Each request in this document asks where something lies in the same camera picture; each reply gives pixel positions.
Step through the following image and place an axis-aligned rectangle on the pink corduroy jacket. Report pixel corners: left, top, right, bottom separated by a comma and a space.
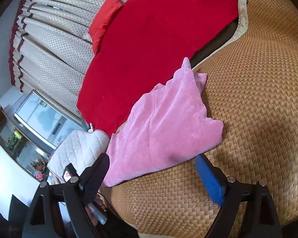
103, 58, 224, 187

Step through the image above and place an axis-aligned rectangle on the person's left hand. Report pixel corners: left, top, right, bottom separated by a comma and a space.
85, 194, 107, 226

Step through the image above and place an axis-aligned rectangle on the white quilted cushion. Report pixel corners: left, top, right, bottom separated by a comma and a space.
47, 130, 110, 184

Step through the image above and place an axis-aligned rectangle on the mirror with flower reflection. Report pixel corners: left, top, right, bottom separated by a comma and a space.
0, 108, 51, 182

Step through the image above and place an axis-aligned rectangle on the woven bamboo bed mat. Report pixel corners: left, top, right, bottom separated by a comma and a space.
110, 0, 298, 237

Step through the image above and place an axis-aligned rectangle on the beige dotted curtain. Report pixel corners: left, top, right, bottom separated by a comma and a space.
9, 0, 126, 122

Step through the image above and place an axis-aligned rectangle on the red blanket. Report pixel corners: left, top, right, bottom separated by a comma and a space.
77, 0, 238, 134

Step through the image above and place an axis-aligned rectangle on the red pillow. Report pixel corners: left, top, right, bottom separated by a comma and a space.
88, 0, 124, 55

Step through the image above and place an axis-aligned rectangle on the window with grey frame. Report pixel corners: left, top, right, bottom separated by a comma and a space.
14, 90, 83, 149

